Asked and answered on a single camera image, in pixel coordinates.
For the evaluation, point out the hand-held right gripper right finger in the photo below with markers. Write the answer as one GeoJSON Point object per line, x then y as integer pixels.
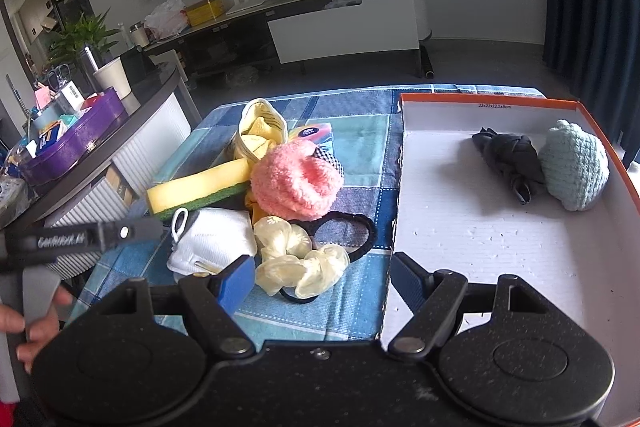
{"type": "Point", "coordinates": [406, 276]}

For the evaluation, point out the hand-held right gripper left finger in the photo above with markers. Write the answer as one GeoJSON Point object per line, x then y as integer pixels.
{"type": "Point", "coordinates": [235, 281]}

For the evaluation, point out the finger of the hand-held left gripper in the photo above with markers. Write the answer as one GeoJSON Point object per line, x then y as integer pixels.
{"type": "Point", "coordinates": [127, 232]}

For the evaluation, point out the white face mask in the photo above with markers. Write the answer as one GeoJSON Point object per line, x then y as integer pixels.
{"type": "Point", "coordinates": [210, 237]}

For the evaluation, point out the cream fabric scrunchie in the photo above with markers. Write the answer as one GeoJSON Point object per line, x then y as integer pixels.
{"type": "Point", "coordinates": [290, 252]}

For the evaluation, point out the black hair band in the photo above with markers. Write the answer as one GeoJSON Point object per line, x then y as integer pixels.
{"type": "Point", "coordinates": [350, 222]}

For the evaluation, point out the orange cloth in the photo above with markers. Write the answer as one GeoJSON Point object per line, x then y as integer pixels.
{"type": "Point", "coordinates": [254, 204]}

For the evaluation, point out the orange-edged white cardboard box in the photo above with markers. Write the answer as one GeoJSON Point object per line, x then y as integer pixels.
{"type": "Point", "coordinates": [475, 227]}

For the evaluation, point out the yellow sponge with green pad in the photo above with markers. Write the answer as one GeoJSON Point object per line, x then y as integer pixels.
{"type": "Point", "coordinates": [200, 184]}

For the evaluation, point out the pink fluffy sock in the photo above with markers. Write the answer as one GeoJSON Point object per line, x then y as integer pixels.
{"type": "Point", "coordinates": [295, 182]}

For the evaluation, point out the yellow striped knitted cloth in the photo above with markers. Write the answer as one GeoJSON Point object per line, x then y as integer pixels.
{"type": "Point", "coordinates": [257, 132]}

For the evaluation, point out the person's left hand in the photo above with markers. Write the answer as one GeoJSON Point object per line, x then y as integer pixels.
{"type": "Point", "coordinates": [36, 332]}

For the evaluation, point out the curved table with ribbed panel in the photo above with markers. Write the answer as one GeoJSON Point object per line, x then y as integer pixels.
{"type": "Point", "coordinates": [140, 132]}

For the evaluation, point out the purple oval tin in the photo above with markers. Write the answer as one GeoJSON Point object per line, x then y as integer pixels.
{"type": "Point", "coordinates": [75, 137]}

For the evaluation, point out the white paper cup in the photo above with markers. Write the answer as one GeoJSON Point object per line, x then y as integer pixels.
{"type": "Point", "coordinates": [114, 77]}

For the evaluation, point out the dark grey rolled cloth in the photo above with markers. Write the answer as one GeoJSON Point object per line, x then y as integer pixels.
{"type": "Point", "coordinates": [510, 157]}

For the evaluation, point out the colourful tissue pack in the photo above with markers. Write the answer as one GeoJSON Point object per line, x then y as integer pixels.
{"type": "Point", "coordinates": [312, 132]}

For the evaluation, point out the blue checkered tablecloth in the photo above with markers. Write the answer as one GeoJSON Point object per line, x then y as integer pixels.
{"type": "Point", "coordinates": [350, 117]}

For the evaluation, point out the clear plastic bag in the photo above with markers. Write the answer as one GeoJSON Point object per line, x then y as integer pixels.
{"type": "Point", "coordinates": [240, 77]}

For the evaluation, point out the leafy green houseplant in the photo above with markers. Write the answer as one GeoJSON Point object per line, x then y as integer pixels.
{"type": "Point", "coordinates": [82, 39]}

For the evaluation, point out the glass jar with lid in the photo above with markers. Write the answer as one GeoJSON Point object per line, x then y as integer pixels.
{"type": "Point", "coordinates": [139, 34]}

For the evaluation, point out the light blue knitted pouch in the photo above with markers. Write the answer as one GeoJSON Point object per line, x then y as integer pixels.
{"type": "Point", "coordinates": [575, 167]}

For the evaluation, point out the black roll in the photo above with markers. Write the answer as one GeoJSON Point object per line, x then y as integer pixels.
{"type": "Point", "coordinates": [426, 62]}

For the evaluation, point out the white plastic bag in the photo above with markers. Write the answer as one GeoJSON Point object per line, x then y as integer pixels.
{"type": "Point", "coordinates": [165, 19]}

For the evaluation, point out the yellow flat box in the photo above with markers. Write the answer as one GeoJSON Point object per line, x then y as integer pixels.
{"type": "Point", "coordinates": [202, 9]}

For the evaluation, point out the white and dark TV stand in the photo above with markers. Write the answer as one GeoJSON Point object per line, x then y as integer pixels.
{"type": "Point", "coordinates": [345, 29]}

